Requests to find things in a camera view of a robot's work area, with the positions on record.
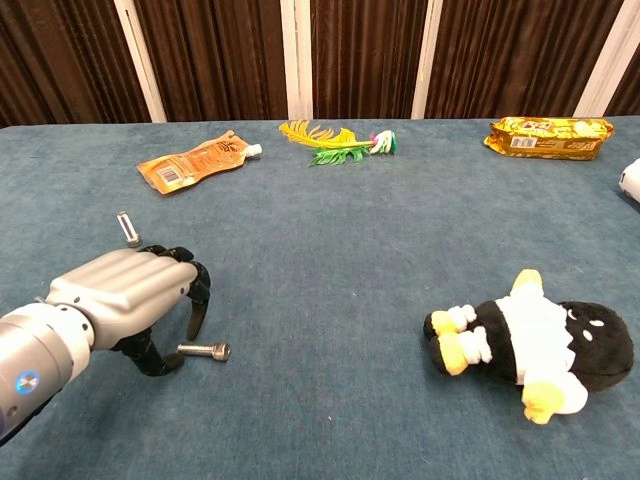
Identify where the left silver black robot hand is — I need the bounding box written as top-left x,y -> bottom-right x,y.
45,244 -> 214,379

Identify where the steel bolt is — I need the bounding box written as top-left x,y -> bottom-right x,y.
116,211 -> 144,250
177,340 -> 233,362

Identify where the orange spout pouch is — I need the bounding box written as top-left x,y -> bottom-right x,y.
136,129 -> 264,196

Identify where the blue felt table cover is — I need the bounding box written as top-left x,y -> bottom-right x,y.
0,115 -> 640,480

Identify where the dark brown pleated curtain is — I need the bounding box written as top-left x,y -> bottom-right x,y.
0,0 -> 640,129

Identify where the yellow green feather toy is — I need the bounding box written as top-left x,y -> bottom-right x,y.
278,119 -> 399,168

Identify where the black white plush doll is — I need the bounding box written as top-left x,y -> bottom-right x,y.
422,268 -> 635,412

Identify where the golden snack package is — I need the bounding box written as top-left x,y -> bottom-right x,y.
482,116 -> 617,162

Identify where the white label drink bottle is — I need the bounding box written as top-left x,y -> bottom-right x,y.
618,157 -> 640,204

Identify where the white frame post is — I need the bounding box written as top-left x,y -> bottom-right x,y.
410,0 -> 446,120
279,0 -> 314,121
573,0 -> 640,117
113,0 -> 168,124

